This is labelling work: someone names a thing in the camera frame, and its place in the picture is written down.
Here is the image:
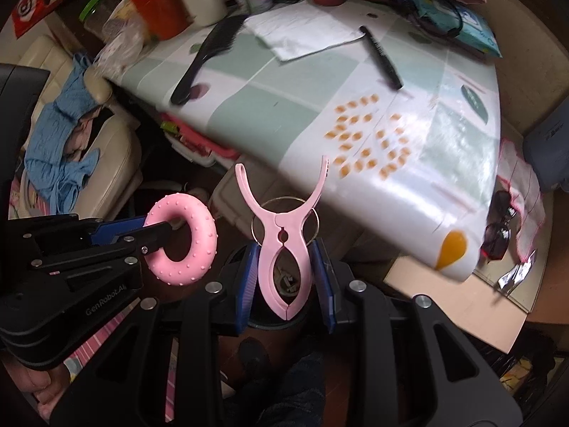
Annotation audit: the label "black wide-tooth comb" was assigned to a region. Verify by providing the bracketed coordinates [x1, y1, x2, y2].
[170, 14, 248, 106]

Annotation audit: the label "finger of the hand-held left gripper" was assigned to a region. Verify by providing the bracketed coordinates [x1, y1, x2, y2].
[9, 214, 150, 254]
[30, 223, 175, 292]

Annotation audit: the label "pink studded ring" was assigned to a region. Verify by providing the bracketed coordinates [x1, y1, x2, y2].
[143, 193, 219, 286]

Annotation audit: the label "green checked tablecloth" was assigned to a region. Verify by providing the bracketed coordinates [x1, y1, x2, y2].
[104, 0, 503, 284]

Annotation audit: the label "cream padded chair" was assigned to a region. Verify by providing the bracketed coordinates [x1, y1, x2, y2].
[0, 35, 144, 228]

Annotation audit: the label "white paper sheet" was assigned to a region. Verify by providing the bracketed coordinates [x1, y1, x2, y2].
[243, 0, 370, 62]

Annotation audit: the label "clear plastic bags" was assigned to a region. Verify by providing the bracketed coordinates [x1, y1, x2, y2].
[92, 12, 148, 77]

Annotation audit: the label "person's left hand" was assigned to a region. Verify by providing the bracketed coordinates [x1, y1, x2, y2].
[17, 364, 75, 420]

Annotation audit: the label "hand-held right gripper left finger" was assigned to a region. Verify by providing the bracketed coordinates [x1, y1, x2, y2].
[49, 241, 261, 427]

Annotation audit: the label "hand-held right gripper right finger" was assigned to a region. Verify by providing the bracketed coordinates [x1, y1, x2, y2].
[308, 239, 524, 427]

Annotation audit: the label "green lid jar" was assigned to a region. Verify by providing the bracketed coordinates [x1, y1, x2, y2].
[79, 0, 122, 39]

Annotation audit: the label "person's right leg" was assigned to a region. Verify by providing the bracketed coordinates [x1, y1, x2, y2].
[222, 350, 332, 427]

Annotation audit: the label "orange plastic cup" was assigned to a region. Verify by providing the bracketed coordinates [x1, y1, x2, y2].
[132, 0, 190, 39]

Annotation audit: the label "dark sunglasses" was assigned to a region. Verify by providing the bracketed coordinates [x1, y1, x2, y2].
[479, 190, 519, 263]

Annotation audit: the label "silver foil wrapper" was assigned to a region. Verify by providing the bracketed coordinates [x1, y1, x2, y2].
[494, 248, 539, 295]

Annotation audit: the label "black marker pen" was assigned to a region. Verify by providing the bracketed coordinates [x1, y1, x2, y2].
[358, 25, 404, 91]

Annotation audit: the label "pink striped bedding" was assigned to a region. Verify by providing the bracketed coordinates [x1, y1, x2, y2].
[9, 173, 144, 371]

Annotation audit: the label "black cable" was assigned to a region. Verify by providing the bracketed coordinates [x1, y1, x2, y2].
[390, 0, 473, 39]

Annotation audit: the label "pink-edged white cloth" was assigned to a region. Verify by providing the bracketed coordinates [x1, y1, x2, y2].
[495, 139, 547, 264]

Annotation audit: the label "red snack package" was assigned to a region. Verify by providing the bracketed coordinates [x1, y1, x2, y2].
[159, 113, 241, 168]

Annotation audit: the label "blue wet wipes pack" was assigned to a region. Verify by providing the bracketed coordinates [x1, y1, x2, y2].
[408, 0, 503, 59]

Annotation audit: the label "pink clothes clip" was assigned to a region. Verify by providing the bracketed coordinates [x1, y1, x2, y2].
[234, 155, 330, 321]

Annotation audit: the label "blue garment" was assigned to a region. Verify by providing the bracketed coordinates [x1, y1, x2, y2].
[24, 52, 101, 215]

